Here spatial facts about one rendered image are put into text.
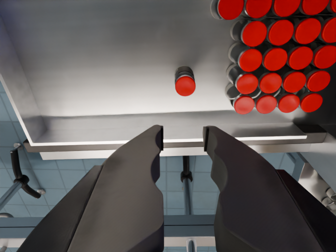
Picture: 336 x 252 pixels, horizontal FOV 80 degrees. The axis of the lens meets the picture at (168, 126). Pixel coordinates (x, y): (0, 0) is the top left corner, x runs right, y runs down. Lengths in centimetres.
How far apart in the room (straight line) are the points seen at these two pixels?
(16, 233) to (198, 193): 115
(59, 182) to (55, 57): 159
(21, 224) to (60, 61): 120
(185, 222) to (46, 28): 102
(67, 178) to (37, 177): 24
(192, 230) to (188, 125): 87
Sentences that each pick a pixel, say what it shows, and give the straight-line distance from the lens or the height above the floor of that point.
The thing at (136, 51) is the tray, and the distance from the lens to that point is 25.
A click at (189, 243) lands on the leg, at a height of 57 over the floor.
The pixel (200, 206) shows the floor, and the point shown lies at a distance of 180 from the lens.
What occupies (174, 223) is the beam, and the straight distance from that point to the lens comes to 113.
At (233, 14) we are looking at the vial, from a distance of 20.
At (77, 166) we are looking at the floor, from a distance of 165.
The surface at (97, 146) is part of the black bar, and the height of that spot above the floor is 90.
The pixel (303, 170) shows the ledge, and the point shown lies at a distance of 38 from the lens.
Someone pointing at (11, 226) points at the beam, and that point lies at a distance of 143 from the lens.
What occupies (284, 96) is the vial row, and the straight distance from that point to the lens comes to 24.
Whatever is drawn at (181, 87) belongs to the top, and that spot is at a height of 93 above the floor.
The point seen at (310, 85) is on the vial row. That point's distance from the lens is 24.
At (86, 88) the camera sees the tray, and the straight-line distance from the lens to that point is 28.
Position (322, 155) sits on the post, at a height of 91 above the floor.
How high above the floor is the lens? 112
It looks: 60 degrees down
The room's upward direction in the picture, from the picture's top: 177 degrees counter-clockwise
